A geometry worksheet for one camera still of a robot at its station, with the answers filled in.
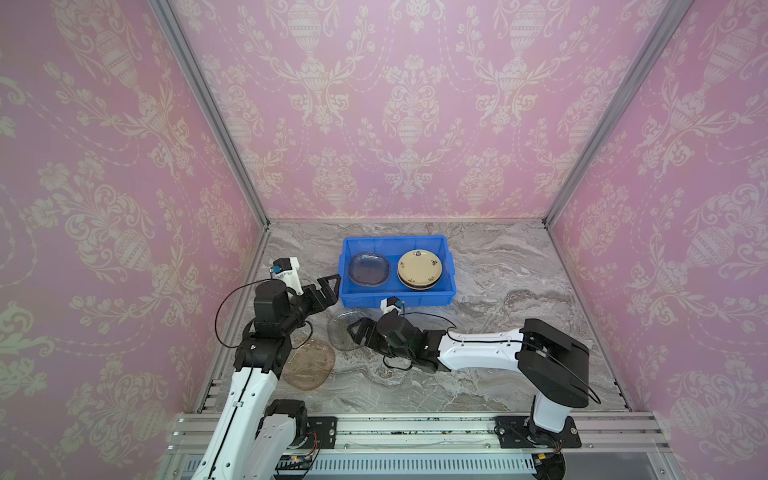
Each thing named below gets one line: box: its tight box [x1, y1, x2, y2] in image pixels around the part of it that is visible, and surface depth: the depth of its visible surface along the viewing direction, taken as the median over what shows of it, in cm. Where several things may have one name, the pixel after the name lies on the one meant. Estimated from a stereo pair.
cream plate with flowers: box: [397, 249, 443, 286], surface depth 105 cm
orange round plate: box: [398, 274, 442, 291], surface depth 100 cm
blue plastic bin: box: [338, 235, 457, 308], surface depth 105 cm
